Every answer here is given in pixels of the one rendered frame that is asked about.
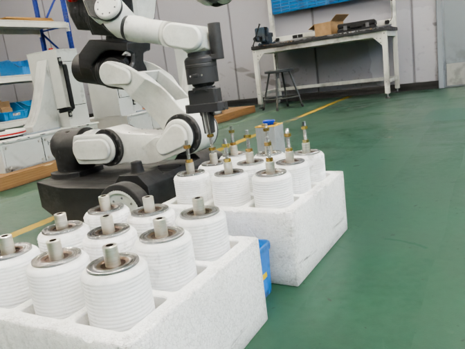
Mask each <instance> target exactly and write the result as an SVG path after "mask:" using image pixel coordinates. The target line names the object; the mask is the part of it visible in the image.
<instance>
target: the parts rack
mask: <svg viewBox="0 0 465 349"><path fill-rule="evenodd" d="M32 2H33V8H34V12H35V17H36V18H41V17H40V13H39V7H38V3H37V0H32ZM60 2H61V6H62V13H63V17H64V21H28V20H8V19H0V34H2V35H39V38H40V42H41V45H42V51H47V47H46V41H45V38H46V39H47V40H48V41H49V42H50V43H51V44H52V45H53V46H54V47H55V48H56V49H58V47H57V46H56V45H55V44H54V43H53V42H52V41H51V40H50V39H49V38H47V36H45V34H44V32H46V31H50V30H55V29H58V28H65V29H66V34H67V38H68V42H69V48H74V43H73V37H72V33H71V26H70V22H69V16H68V11H67V7H66V1H65V0H60ZM54 3H55V0H53V2H52V4H51V6H50V8H49V11H48V13H47V15H46V18H48V16H49V14H50V12H51V9H52V7H53V4H54ZM44 28H52V29H48V30H43V29H44ZM27 82H33V81H32V78H31V74H24V75H7V76H0V85H5V84H19V83H27ZM27 120H28V118H22V119H17V120H9V121H5V122H0V129H6V128H11V127H18V126H22V125H25V124H26V122H27Z"/></svg>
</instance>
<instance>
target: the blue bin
mask: <svg viewBox="0 0 465 349"><path fill-rule="evenodd" d="M258 242H259V252H260V259H261V265H262V275H263V282H264V293H265V298H266V297H267V296H268V295H269V294H270V293H271V290H272V289H271V268H270V258H269V249H270V248H271V245H270V241H269V240H262V239H258Z"/></svg>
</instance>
